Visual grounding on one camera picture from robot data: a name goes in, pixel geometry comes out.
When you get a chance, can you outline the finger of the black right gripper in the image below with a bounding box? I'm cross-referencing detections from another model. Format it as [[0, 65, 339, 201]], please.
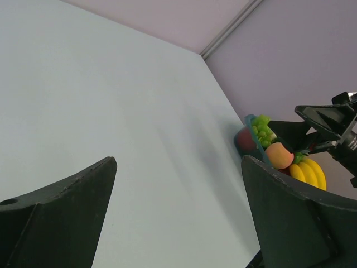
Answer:
[[268, 121, 321, 152]]

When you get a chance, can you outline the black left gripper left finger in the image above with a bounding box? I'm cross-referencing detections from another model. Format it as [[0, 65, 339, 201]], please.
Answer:
[[1, 157, 117, 267]]

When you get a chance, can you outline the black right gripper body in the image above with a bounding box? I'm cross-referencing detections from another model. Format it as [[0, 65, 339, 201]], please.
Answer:
[[294, 92, 356, 187]]

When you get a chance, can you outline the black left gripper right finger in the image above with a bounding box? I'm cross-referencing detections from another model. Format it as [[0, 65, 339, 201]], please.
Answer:
[[241, 156, 356, 267]]

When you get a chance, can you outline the orange red peach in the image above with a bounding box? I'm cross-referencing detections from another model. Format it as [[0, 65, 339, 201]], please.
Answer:
[[265, 142, 294, 170]]

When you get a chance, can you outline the green grape bunch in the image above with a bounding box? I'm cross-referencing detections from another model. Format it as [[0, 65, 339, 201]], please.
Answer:
[[252, 114, 277, 149]]

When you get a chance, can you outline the yellow banana bunch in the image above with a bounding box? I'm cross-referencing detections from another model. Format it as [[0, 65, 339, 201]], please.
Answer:
[[288, 158, 327, 190]]

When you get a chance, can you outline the teal plastic fruit bin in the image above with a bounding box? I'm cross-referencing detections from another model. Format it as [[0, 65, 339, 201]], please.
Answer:
[[234, 114, 272, 166]]

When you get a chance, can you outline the dark red apple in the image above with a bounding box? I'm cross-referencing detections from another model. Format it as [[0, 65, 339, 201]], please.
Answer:
[[236, 126, 256, 151]]

